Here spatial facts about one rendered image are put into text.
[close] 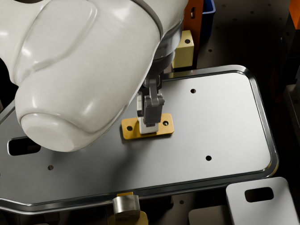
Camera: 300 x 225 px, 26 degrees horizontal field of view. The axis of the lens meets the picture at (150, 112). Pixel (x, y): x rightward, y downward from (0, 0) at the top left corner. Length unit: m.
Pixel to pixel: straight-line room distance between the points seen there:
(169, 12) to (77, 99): 0.16
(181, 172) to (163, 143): 0.06
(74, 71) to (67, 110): 0.04
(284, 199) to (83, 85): 0.50
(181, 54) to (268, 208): 0.29
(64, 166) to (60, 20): 0.43
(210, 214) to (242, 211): 0.05
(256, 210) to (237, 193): 0.04
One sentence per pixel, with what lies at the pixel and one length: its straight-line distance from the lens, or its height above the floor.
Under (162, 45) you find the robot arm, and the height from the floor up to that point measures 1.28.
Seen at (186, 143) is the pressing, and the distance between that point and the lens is 1.06.
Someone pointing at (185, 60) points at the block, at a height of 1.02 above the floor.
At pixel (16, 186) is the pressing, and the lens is 1.05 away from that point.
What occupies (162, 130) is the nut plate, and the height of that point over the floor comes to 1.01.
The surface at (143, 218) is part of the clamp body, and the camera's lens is 0.96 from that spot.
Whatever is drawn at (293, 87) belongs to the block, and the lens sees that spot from 1.15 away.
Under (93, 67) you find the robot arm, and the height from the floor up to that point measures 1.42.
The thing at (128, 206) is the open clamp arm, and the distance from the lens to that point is 0.89.
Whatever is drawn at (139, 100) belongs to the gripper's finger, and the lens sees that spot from 1.01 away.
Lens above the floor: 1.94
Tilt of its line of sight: 59 degrees down
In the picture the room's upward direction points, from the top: straight up
